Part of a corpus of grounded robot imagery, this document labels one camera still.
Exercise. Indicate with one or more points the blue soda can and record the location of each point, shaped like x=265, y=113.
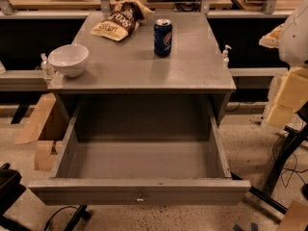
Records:
x=162, y=37

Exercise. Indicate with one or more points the silver drawer knob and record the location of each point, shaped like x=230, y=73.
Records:
x=140, y=198

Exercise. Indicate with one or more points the grey cabinet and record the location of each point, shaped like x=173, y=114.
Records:
x=194, y=65

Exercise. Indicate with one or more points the grey top drawer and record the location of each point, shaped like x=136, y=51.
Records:
x=165, y=147

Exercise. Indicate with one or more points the foam gripper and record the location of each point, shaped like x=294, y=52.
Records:
x=295, y=38

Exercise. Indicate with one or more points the right pump bottle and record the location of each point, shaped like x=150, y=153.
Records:
x=225, y=55

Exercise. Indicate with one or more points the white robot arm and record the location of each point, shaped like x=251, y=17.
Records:
x=299, y=19

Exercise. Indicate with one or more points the black office chair right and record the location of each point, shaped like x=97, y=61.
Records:
x=292, y=142

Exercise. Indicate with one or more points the cardboard box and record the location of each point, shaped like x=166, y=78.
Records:
x=45, y=127

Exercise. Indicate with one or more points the white bowl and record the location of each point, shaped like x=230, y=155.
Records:
x=71, y=60

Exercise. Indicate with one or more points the brown chips bag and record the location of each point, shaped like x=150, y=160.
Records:
x=124, y=20

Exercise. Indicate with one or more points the left pump bottle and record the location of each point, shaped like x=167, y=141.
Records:
x=46, y=66

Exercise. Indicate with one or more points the pump bottle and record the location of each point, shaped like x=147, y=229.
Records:
x=46, y=66
x=225, y=55

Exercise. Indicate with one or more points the black chair left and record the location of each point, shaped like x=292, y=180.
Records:
x=11, y=189

